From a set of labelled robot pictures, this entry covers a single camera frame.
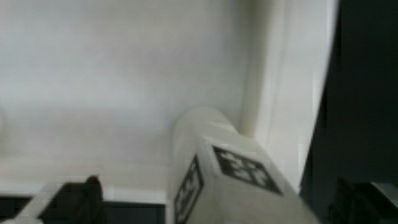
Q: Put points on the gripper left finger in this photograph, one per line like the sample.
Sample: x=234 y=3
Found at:
x=69 y=204

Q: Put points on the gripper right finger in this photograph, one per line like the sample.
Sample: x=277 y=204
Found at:
x=365 y=203

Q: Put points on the white table leg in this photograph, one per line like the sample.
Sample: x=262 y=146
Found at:
x=229 y=188

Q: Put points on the white square tabletop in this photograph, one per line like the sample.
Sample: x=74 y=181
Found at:
x=115 y=62

